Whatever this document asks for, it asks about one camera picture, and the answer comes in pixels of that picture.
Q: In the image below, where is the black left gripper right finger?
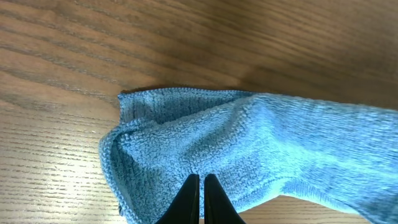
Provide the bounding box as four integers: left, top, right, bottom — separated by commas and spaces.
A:
204, 174, 246, 224

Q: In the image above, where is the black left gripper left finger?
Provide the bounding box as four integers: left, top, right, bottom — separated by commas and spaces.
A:
155, 174, 200, 224

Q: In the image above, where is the blue microfiber cloth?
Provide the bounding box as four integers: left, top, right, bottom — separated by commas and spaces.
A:
99, 88, 397, 223

